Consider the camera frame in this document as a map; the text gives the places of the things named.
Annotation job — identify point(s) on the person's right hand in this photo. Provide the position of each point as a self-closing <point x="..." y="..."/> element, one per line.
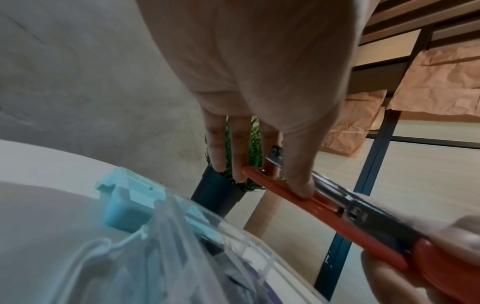
<point x="390" y="285"/>

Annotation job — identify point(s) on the person's left hand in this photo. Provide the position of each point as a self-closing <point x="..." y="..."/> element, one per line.
<point x="262" y="59"/>

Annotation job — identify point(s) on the coral pink stapler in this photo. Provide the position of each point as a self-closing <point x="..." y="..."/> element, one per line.
<point x="337" y="225"/>

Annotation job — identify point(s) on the clear plastic box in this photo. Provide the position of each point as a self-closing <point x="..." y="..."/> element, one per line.
<point x="168" y="267"/>

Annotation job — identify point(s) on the crumpled brown paper sheet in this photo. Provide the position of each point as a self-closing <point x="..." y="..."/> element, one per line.
<point x="356" y="118"/>
<point x="442" y="86"/>

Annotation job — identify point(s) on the green plant in black pot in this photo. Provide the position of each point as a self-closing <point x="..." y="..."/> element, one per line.
<point x="221" y="193"/>

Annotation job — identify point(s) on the black metal frame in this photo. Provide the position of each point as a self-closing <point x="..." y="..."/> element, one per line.
<point x="371" y="166"/>

